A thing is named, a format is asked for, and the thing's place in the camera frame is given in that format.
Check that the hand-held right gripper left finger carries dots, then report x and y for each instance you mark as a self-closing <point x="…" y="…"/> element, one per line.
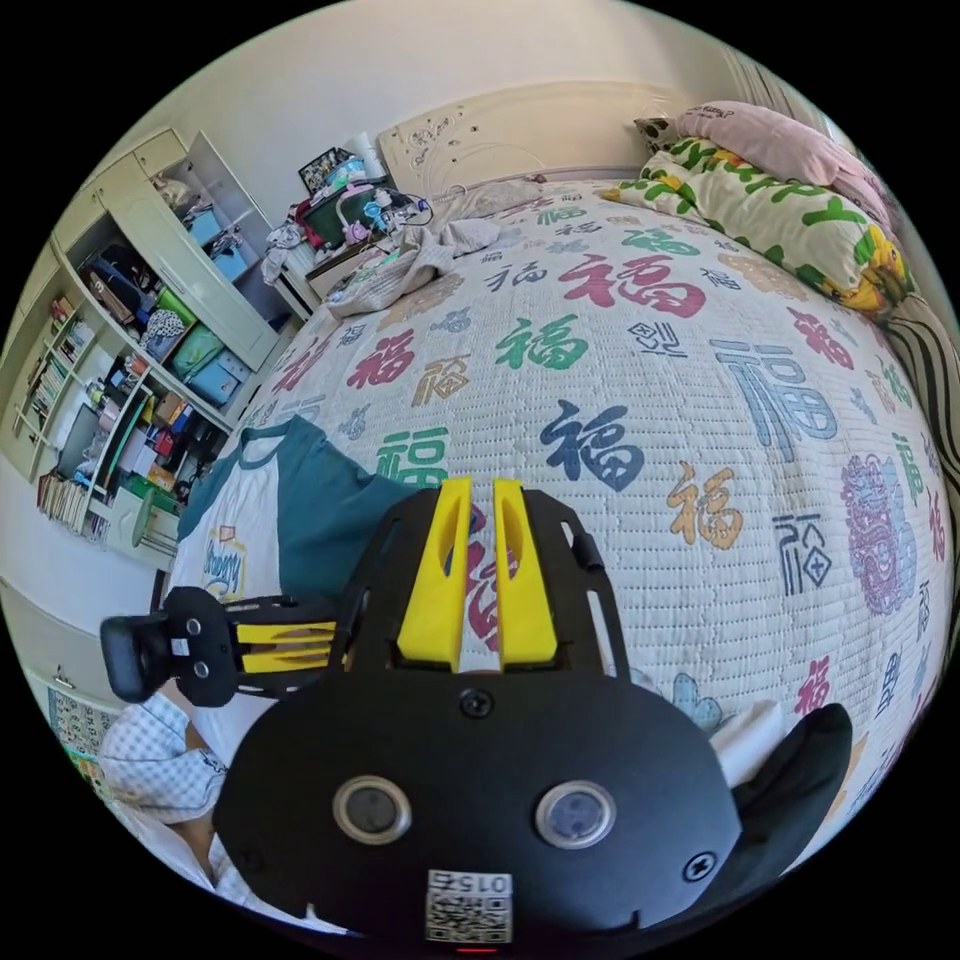
<point x="435" y="585"/>

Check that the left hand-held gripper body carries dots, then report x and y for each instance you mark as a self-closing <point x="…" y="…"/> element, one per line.
<point x="196" y="645"/>

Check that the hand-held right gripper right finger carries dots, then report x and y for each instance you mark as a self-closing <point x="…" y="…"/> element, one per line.
<point x="526" y="592"/>

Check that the white and green t-shirt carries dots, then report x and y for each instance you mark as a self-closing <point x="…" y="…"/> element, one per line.
<point x="255" y="517"/>

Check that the person's left hand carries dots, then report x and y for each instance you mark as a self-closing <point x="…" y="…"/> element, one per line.
<point x="177" y="697"/>

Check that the bed with printed quilt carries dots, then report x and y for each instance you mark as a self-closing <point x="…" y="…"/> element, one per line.
<point x="637" y="540"/>

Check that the person's body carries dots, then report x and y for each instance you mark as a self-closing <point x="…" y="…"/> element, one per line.
<point x="154" y="765"/>

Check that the white bookshelf with desk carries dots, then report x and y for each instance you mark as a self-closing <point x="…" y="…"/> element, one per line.
<point x="82" y="420"/>

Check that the beige crumpled blanket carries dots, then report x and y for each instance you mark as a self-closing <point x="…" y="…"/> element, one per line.
<point x="409" y="266"/>

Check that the white open wardrobe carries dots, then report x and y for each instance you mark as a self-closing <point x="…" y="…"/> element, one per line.
<point x="180" y="277"/>

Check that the cluttered white nightstand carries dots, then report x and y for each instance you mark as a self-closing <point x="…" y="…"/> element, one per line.
<point x="341" y="225"/>

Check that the white pillow with green print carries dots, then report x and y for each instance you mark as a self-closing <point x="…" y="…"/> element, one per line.
<point x="780" y="217"/>

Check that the black and white striped blanket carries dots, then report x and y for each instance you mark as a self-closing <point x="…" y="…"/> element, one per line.
<point x="930" y="360"/>

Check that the small patterned cushion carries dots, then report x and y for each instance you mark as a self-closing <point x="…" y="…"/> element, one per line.
<point x="654" y="133"/>

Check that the pink pillow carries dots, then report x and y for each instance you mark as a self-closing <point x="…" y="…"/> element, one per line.
<point x="784" y="142"/>

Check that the striped curtain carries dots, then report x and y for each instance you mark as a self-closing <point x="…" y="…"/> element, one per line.
<point x="765" y="79"/>

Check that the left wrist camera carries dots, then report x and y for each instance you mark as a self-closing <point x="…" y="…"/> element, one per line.
<point x="126" y="661"/>

